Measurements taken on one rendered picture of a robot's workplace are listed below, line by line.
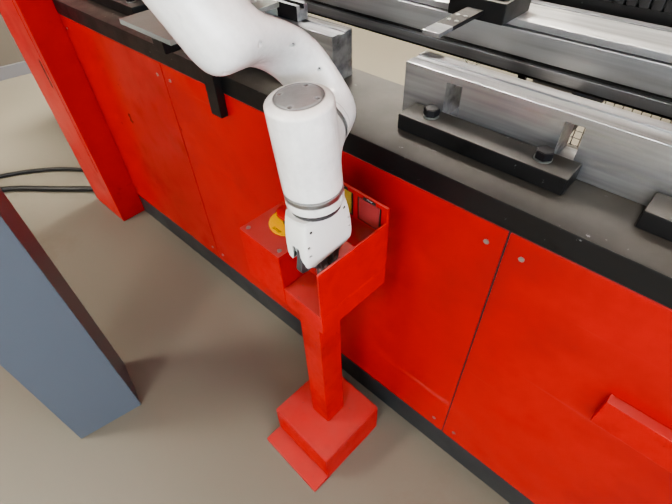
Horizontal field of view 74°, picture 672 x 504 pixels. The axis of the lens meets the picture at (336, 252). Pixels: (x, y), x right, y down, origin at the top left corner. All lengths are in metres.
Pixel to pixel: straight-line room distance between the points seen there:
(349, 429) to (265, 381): 0.36
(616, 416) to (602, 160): 0.40
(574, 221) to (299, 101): 0.41
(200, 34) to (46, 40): 1.37
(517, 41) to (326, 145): 0.59
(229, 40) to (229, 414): 1.16
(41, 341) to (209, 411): 0.52
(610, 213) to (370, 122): 0.42
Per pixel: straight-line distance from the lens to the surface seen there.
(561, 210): 0.71
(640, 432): 0.88
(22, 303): 1.17
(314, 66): 0.61
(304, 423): 1.29
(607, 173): 0.76
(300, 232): 0.63
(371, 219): 0.74
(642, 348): 0.77
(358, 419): 1.29
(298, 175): 0.56
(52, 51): 1.87
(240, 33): 0.51
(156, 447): 1.49
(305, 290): 0.77
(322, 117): 0.52
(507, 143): 0.77
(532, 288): 0.77
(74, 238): 2.22
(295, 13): 1.04
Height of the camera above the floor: 1.30
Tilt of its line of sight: 46 degrees down
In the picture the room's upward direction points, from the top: 2 degrees counter-clockwise
